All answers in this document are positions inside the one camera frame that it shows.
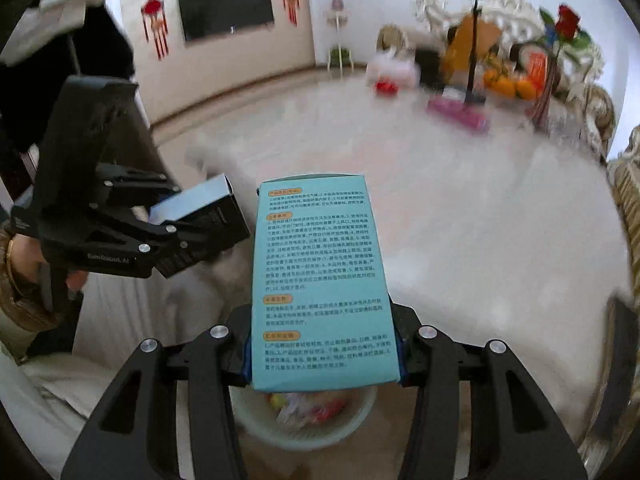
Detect red artificial rose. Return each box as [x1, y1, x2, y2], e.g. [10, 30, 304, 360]
[540, 4, 593, 61]

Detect person's left forearm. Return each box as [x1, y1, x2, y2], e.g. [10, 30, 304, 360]
[0, 225, 63, 361]

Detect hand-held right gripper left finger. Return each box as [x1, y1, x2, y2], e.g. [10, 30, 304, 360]
[60, 304, 254, 480]

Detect person's dark jacket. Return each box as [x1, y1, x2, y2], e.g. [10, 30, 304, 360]
[0, 0, 137, 201]

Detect white plastic bag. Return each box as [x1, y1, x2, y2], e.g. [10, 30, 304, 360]
[365, 50, 421, 88]

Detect cream carved sofa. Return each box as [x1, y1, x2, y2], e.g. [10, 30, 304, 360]
[425, 0, 618, 156]

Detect green potted plant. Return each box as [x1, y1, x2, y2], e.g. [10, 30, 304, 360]
[327, 46, 354, 69]

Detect white waste basket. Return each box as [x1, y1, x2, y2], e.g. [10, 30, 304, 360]
[230, 385, 378, 453]

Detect small carved chair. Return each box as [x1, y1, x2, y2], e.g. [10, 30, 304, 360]
[376, 24, 409, 54]

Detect orange paper bag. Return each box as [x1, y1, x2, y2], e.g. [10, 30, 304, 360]
[442, 12, 503, 86]

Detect wall television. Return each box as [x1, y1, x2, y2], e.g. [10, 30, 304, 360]
[177, 0, 276, 44]

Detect purple box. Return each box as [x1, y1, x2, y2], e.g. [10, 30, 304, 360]
[427, 96, 491, 137]

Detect beige fringed sofa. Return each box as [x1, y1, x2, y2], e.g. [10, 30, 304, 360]
[605, 125, 640, 281]

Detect person's light trousers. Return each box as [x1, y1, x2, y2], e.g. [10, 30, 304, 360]
[0, 345, 133, 443]

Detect gold bracelet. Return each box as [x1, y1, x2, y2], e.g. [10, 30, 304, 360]
[2, 234, 27, 302]

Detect blue and black box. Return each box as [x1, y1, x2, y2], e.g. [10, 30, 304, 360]
[148, 174, 252, 281]

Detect person's left hand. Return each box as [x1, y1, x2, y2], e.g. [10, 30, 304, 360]
[9, 235, 88, 293]

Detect red snack bag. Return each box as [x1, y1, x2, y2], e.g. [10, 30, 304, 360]
[525, 51, 551, 86]

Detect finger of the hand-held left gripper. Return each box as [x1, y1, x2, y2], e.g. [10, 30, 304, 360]
[85, 207, 203, 281]
[92, 162, 183, 211]

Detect black stand with round base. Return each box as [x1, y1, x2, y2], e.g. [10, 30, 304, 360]
[442, 0, 487, 107]

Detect teal cardboard box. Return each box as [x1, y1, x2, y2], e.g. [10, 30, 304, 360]
[250, 174, 403, 392]

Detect white flower stand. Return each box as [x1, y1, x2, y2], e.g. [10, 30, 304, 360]
[325, 10, 352, 68]

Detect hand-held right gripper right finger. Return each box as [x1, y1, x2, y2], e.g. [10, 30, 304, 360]
[392, 302, 588, 480]

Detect pile of colourful wrappers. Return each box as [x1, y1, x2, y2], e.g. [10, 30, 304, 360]
[267, 391, 351, 428]

